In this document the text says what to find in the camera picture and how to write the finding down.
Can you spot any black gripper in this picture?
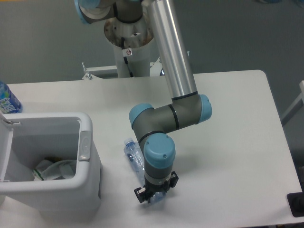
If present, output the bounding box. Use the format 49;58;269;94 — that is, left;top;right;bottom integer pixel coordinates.
134;171;179;203

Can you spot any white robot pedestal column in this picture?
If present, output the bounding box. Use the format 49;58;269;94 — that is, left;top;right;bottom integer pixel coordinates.
104;19;157;78

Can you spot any clear plastic wrapper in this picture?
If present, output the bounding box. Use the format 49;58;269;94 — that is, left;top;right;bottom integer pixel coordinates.
44;160;76;181

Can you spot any black clamp at table edge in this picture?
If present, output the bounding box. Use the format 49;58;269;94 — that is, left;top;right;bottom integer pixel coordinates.
287;192;304;218

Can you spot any white pedestal base frame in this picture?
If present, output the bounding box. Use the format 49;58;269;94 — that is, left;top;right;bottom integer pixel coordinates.
82;48;165;80

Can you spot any blue labelled water bottle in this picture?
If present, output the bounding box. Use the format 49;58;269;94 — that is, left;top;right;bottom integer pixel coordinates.
0;81;23;114

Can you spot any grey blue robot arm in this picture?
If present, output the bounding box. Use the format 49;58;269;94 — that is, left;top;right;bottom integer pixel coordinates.
74;0;212;202

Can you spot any white plastic trash can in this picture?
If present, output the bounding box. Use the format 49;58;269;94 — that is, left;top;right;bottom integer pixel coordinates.
0;113;102;211

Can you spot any white frame at right edge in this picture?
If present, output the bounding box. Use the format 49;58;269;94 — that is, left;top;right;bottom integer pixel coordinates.
281;80;304;126

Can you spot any white paper trash in bin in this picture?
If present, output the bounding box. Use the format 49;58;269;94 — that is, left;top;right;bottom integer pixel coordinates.
32;157;62;181

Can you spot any black pedestal cable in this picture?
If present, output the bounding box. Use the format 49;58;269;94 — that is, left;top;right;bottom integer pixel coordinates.
121;37;134;78

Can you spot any clear plastic bottle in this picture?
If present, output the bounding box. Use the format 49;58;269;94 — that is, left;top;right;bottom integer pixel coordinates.
123;137;167;204

